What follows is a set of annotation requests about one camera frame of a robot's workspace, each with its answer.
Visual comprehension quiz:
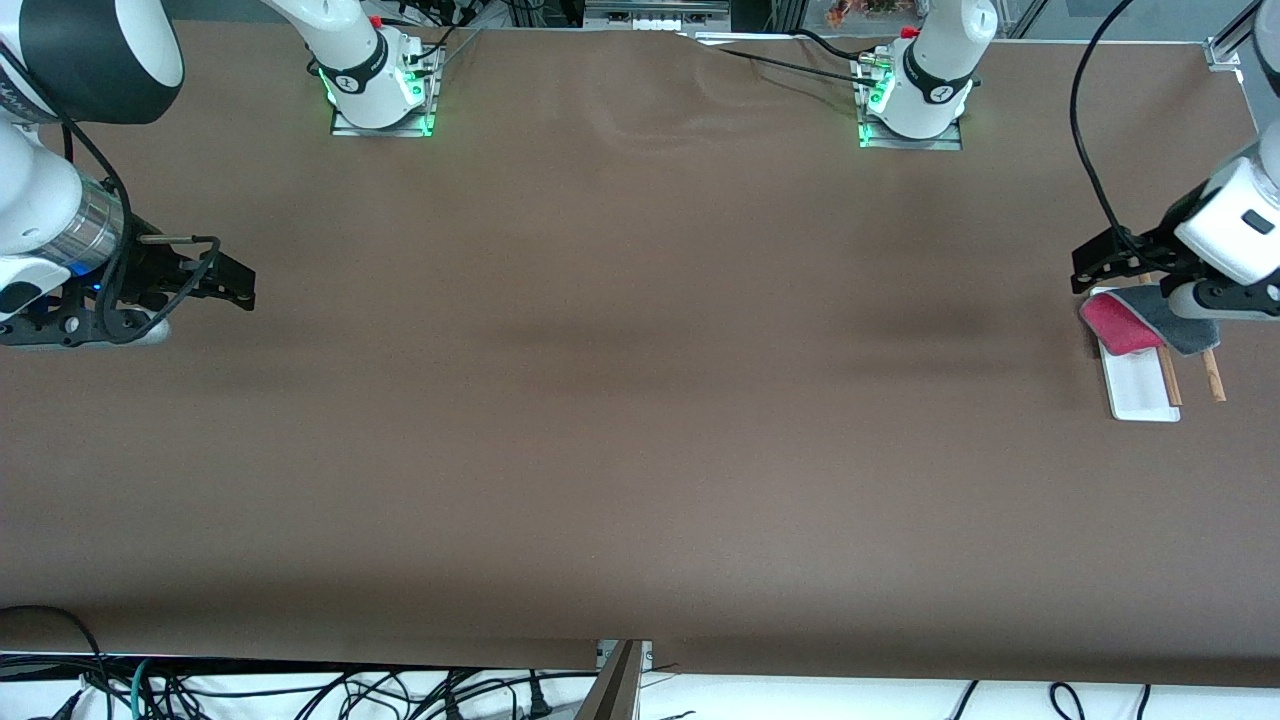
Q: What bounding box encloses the grey and pink towel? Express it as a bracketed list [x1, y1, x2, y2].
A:
[1079, 286, 1222, 358]

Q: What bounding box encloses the white rectangular tray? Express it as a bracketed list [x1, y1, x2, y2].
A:
[1090, 272, 1227, 423]

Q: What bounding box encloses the orange red clutter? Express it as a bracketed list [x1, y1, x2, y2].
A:
[825, 0, 931, 29]

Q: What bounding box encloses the white power strip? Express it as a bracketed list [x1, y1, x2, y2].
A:
[585, 0, 731, 31]

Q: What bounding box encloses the dark wooden beam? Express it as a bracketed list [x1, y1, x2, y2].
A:
[573, 640, 643, 720]

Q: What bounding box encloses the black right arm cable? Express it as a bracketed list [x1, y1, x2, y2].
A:
[58, 112, 223, 319]

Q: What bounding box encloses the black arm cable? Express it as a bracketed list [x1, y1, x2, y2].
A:
[58, 112, 223, 319]
[1069, 0, 1166, 263]

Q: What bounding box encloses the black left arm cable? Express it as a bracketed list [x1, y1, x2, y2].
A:
[1069, 0, 1166, 263]

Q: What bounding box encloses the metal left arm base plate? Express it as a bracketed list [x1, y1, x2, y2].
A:
[853, 55, 964, 151]

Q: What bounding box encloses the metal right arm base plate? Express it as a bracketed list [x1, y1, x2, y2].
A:
[330, 40, 442, 138]

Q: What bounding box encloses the thick black base cable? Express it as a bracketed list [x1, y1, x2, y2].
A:
[795, 27, 881, 63]

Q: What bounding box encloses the thick black floor cable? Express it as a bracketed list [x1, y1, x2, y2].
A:
[0, 604, 113, 720]

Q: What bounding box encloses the thin black base cable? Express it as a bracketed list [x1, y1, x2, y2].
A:
[690, 33, 881, 86]

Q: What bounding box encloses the small metal bracket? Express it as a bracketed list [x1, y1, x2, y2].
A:
[597, 640, 654, 673]

